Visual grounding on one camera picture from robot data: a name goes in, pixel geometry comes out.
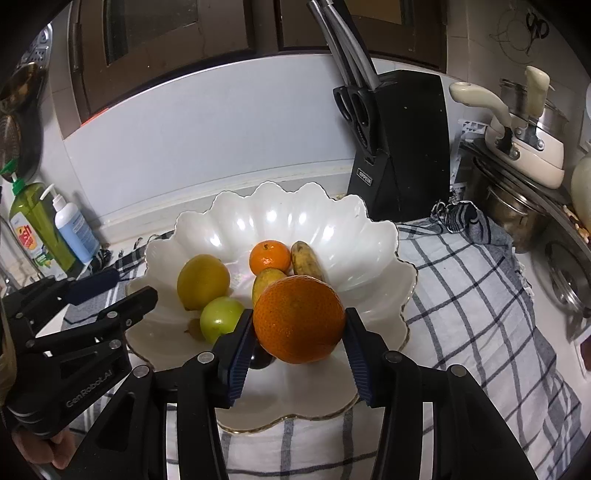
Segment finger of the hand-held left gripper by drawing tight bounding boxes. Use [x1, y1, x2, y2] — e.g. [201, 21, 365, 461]
[9, 268, 122, 324]
[28, 286, 158, 357]

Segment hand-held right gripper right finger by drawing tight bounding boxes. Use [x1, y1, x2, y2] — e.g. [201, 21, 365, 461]
[342, 307, 539, 480]

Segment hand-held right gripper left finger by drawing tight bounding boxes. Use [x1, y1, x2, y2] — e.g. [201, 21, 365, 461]
[82, 308, 256, 480]

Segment dark purple plum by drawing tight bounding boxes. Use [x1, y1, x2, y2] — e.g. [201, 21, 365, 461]
[248, 345, 274, 370]

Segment green apple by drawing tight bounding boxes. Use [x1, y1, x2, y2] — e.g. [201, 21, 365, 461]
[199, 296, 247, 345]

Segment yellow lemon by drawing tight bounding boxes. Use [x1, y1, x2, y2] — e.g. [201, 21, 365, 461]
[176, 254, 231, 311]

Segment orange mandarin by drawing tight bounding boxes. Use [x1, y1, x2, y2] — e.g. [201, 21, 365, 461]
[252, 275, 347, 366]
[249, 239, 293, 277]

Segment yellow mango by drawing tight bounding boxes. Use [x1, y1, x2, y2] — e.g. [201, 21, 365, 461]
[251, 268, 290, 308]

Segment spotted yellow banana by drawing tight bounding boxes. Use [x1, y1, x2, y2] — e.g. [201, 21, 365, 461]
[290, 240, 327, 282]

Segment white scalloped bowl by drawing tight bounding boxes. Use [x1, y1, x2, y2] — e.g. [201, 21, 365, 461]
[124, 180, 419, 435]

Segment person's left hand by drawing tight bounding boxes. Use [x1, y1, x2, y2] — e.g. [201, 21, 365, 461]
[11, 426, 73, 470]

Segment white blue pump bottle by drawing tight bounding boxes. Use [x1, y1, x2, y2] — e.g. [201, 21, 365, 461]
[40, 183, 100, 265]

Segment green dish soap bottle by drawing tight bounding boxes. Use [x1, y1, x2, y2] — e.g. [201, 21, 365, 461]
[0, 161, 77, 280]

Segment grey white checked cloth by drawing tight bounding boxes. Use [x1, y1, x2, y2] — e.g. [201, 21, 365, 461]
[64, 200, 583, 480]

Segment dark perforated strainer pan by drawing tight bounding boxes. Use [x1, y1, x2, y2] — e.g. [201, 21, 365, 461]
[0, 104, 45, 182]

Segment small brass pot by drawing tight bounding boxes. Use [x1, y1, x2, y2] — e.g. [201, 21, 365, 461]
[0, 62, 43, 116]

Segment large steel pot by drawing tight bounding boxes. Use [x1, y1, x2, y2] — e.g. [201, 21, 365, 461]
[465, 157, 553, 255]

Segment black knife block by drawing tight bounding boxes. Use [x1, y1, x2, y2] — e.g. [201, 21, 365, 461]
[346, 69, 451, 223]

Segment glass pot lid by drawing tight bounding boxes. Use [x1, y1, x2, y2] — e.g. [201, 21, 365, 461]
[544, 240, 591, 320]

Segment patterned paper box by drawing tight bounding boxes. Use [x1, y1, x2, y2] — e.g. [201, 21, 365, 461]
[454, 117, 491, 205]

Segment round metal steamer plate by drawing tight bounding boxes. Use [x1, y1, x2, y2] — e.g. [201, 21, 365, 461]
[17, 23, 54, 75]

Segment black kitchen scissors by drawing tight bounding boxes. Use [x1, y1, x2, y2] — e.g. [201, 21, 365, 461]
[333, 85, 376, 161]

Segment brown wooden cabinet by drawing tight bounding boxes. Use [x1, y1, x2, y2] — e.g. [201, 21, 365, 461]
[48, 0, 449, 140]

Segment white round kettle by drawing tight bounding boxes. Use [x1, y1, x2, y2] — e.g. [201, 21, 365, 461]
[570, 152, 591, 219]

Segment steel handle knife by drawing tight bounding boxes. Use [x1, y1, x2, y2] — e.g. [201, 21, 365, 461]
[344, 28, 382, 90]
[323, 0, 371, 89]
[307, 0, 358, 88]

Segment steel pot with cream handle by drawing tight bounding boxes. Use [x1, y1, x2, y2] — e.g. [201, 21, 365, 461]
[499, 65, 570, 140]

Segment hanging wall scissors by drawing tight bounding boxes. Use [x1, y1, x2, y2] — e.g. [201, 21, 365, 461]
[526, 9, 550, 40]

